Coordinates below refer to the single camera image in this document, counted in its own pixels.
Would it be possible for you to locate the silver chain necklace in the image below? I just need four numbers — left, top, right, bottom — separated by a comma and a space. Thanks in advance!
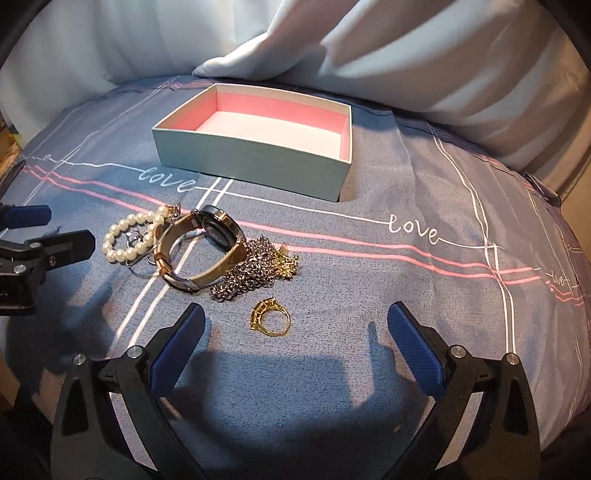
209, 234, 284, 303

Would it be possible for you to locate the white curtain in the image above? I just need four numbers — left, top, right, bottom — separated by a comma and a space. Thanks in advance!
1, 1, 280, 143

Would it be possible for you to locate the white pearl bracelet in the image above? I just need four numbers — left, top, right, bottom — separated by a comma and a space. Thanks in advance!
101, 205, 171, 265

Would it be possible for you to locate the blue striped love bedsheet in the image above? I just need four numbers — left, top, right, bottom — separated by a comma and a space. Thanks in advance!
5, 76, 590, 479

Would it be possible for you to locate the mint box pink interior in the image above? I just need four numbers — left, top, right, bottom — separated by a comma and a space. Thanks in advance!
152, 83, 353, 202

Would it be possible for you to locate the gold chain jewelry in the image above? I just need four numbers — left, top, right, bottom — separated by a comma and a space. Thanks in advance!
274, 244, 298, 280

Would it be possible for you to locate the gold ring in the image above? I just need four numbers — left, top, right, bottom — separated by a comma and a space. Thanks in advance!
249, 297, 293, 338

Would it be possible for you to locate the white pillow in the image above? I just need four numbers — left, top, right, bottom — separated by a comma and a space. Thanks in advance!
195, 1, 590, 188

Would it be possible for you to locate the tan strap wristwatch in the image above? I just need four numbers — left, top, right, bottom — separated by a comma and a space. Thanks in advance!
154, 205, 247, 293

